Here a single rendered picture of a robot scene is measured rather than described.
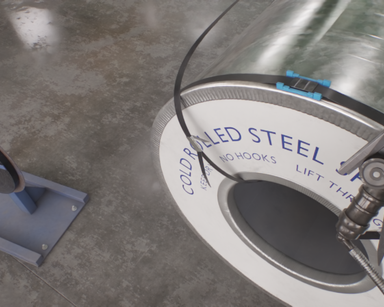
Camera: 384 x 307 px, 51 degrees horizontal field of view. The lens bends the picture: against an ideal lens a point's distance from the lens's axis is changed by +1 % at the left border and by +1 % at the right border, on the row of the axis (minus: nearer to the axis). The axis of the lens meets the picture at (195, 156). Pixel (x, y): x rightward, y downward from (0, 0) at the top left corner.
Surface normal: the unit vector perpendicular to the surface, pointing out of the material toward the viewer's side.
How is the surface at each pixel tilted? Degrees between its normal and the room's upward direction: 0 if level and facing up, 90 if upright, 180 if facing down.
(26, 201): 90
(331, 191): 90
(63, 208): 0
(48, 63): 0
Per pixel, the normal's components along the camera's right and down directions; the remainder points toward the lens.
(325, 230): -0.28, -0.72
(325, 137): -0.57, 0.66
